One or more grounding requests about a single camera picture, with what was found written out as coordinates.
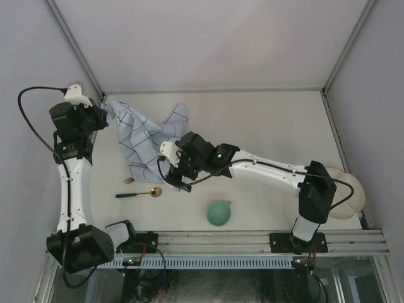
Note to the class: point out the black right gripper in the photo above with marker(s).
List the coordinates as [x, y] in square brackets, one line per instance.
[175, 175]

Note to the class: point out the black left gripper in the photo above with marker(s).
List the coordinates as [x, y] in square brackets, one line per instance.
[99, 113]

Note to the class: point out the gold spoon green handle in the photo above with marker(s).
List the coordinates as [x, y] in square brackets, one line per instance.
[154, 193]

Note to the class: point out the white black-grid tablecloth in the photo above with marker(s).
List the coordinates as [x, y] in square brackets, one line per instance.
[139, 139]

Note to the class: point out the gold fork green handle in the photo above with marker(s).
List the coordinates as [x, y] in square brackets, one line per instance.
[129, 180]

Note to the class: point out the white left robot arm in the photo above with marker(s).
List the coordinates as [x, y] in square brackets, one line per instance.
[78, 243]

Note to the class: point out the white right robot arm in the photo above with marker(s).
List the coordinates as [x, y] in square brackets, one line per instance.
[311, 184]

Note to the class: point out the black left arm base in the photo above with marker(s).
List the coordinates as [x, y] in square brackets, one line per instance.
[137, 244]

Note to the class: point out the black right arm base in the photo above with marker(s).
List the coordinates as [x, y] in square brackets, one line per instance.
[298, 243]

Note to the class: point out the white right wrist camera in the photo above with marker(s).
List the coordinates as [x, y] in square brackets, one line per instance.
[171, 152]

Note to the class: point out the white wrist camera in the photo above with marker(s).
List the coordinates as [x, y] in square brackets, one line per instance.
[75, 96]
[171, 152]

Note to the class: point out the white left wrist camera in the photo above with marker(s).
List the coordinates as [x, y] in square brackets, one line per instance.
[75, 96]

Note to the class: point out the blue slotted cable duct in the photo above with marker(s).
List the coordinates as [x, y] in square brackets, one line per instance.
[200, 262]

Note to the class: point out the aluminium enclosure frame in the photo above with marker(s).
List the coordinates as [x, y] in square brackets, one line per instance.
[250, 74]

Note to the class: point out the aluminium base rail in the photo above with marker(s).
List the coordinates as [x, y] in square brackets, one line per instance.
[334, 243]

